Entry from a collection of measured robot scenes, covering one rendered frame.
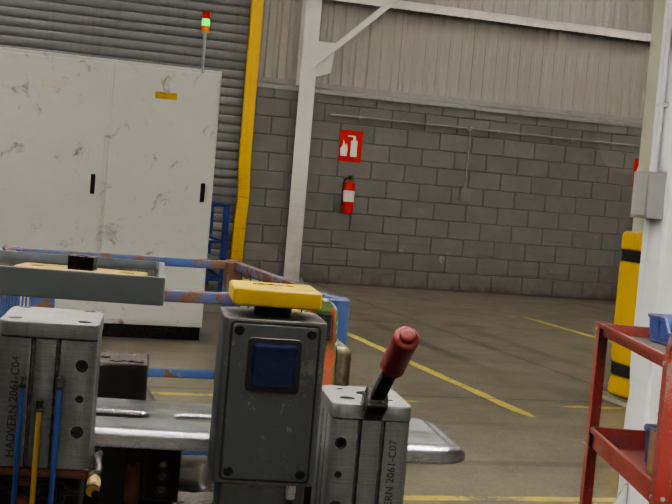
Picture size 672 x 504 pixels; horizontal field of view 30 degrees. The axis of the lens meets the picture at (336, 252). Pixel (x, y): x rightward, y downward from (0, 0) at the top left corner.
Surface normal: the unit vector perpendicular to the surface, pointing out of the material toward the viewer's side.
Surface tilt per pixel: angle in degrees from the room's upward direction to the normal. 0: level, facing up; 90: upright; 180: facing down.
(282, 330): 90
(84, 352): 90
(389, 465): 90
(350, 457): 90
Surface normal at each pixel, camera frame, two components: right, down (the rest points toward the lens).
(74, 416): 0.14, 0.07
